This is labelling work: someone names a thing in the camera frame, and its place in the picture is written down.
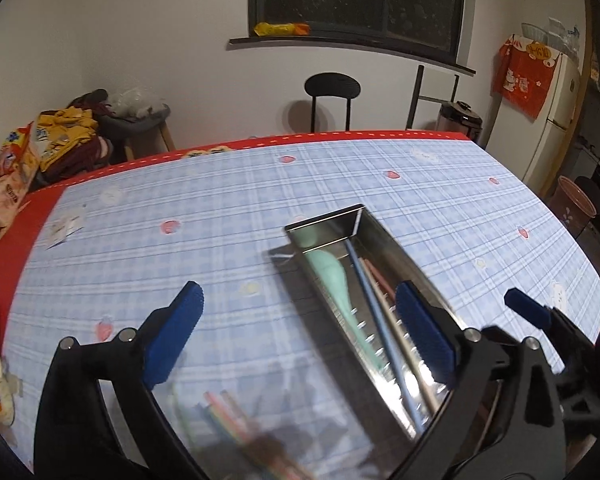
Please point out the clear glass bowls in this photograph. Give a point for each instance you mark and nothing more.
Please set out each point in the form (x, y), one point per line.
(564, 37)

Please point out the dark red clothing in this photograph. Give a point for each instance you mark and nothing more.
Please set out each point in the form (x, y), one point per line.
(90, 155)

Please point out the snack bags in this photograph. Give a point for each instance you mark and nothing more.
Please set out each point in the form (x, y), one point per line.
(5, 205)

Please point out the clear plastic bag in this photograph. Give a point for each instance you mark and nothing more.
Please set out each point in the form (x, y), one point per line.
(135, 100)

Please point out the red cat print cloth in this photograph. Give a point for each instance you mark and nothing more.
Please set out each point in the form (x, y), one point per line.
(522, 80)

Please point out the white refrigerator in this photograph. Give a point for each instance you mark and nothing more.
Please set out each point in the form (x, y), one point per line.
(554, 125)

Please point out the yellow orange packet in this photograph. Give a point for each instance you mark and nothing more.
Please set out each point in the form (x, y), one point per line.
(280, 29)

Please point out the black metal frame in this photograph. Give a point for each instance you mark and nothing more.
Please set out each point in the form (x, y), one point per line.
(418, 90)

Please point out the red orange snack bag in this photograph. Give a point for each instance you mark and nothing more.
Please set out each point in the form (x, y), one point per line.
(15, 152)

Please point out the rice cooker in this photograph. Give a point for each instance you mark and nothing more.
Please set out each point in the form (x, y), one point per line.
(457, 122)

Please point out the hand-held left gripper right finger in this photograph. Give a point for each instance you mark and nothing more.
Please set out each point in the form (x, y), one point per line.
(424, 330)

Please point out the small white paper packet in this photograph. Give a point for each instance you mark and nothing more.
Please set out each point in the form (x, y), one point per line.
(65, 227)

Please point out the steel utensil tray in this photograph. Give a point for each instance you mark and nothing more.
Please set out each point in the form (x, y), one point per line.
(325, 230)

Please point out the light blue chopstick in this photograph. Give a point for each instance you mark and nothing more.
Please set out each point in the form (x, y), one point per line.
(379, 330)

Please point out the wooden door frame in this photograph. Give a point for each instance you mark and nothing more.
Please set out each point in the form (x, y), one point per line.
(587, 35)

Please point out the yellow clothing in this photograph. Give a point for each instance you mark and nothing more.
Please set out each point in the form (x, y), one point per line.
(65, 130)

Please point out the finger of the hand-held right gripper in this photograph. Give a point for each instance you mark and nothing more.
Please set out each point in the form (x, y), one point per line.
(527, 306)

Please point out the grey stool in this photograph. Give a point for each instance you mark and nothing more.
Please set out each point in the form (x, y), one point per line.
(140, 122)

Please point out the mint green spoon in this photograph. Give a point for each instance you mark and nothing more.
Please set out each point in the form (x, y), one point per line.
(337, 280)

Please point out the brown waste bin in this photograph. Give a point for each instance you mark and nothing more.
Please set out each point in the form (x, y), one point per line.
(569, 205)

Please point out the black round-back chair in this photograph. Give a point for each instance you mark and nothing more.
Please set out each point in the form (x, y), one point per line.
(332, 85)

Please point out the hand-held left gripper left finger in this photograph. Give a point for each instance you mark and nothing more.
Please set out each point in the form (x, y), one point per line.
(177, 330)

